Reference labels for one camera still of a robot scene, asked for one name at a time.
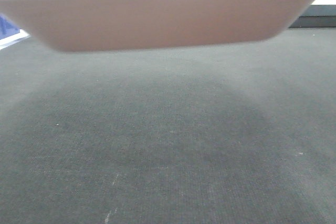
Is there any blue plastic crate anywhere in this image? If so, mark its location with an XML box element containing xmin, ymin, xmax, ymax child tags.
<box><xmin>0</xmin><ymin>14</ymin><xmax>20</xmax><ymax>40</ymax></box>

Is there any white long table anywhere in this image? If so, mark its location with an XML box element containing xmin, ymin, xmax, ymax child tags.
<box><xmin>311</xmin><ymin>0</ymin><xmax>336</xmax><ymax>6</ymax></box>

